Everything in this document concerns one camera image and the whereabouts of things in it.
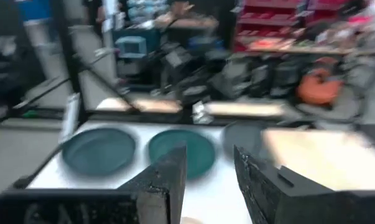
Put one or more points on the person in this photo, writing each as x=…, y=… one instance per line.
x=38, y=12

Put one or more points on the black frame post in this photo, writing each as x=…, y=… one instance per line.
x=67, y=46

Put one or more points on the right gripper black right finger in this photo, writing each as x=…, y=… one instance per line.
x=268, y=199

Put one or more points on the dark grey plate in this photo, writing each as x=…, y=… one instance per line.
x=241, y=137

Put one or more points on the wooden background table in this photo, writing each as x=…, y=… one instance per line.
x=244, y=109
x=156, y=105

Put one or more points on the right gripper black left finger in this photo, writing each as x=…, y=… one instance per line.
x=162, y=186

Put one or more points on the orange round object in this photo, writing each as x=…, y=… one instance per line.
x=317, y=88

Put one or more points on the red storage shelving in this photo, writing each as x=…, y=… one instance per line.
x=268, y=21

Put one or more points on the dark green plate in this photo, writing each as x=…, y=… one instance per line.
x=199, y=152

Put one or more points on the dark bowl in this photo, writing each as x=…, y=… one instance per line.
x=98, y=152

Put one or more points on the light blue box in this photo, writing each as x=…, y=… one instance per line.
x=131, y=46

